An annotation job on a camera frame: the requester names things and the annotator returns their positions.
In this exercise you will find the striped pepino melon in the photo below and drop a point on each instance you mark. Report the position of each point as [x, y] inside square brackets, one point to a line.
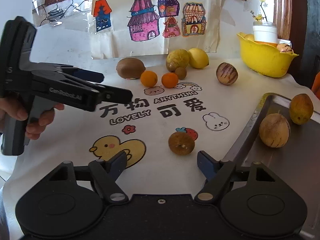
[226, 74]
[274, 130]

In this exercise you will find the woman orange dress poster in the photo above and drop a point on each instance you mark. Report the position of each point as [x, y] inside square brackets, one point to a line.
[316, 84]

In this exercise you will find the brown kiwi fruit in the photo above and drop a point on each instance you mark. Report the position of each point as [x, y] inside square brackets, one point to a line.
[130, 68]

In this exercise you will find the metal baking tray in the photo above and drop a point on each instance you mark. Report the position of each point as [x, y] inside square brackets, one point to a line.
[296, 163]

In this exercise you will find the small brown longan back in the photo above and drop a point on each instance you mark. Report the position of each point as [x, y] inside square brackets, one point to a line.
[181, 73]

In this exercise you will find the green-yellow round fruit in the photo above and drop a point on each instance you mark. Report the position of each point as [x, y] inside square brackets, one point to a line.
[177, 58]

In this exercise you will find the small brown longan front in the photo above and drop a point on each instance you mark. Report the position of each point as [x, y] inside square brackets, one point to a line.
[181, 143]

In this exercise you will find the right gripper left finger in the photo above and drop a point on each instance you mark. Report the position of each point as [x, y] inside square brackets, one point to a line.
[104, 175]

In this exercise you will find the houses drawing paper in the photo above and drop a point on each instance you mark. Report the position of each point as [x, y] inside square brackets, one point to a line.
[121, 28]

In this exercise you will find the green-brown passion fruit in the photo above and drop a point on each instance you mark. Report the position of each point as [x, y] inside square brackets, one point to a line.
[301, 109]

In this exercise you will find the small orange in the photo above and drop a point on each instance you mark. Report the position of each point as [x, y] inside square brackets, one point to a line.
[169, 80]
[148, 79]

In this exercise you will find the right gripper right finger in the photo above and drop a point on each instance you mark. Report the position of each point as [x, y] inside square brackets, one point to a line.
[218, 175]

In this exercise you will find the white printed table cloth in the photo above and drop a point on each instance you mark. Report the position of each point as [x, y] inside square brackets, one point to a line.
[218, 113]

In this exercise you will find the person's left hand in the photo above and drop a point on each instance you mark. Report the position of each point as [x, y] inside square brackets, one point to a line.
[14, 109]

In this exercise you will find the brown wooden door frame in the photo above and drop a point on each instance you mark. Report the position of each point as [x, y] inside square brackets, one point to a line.
[282, 17]

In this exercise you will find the yellow lemon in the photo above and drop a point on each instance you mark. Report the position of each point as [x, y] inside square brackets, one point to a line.
[198, 58]

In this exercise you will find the striped pepino melon front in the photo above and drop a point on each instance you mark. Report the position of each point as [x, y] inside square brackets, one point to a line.
[274, 130]

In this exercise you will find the striped melon in bowl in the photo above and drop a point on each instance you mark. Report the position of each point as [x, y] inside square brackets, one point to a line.
[285, 48]

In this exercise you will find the white jar with flowers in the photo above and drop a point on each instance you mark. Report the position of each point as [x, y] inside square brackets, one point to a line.
[264, 32]

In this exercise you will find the yellow plastic bowl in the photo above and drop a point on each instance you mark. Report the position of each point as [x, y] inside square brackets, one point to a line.
[264, 58]

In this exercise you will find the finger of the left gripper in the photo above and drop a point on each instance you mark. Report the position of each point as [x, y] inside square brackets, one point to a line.
[72, 73]
[114, 94]

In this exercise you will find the yellow fruit in bowl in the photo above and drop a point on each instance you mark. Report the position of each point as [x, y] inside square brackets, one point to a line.
[249, 37]

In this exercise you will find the small brown longan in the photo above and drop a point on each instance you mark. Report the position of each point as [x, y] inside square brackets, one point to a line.
[181, 143]
[181, 73]

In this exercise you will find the striped pepino melon back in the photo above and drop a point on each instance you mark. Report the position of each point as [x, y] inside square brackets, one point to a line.
[226, 74]

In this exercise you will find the boy with fan drawing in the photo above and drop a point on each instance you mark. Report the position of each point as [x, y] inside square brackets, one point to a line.
[62, 2]

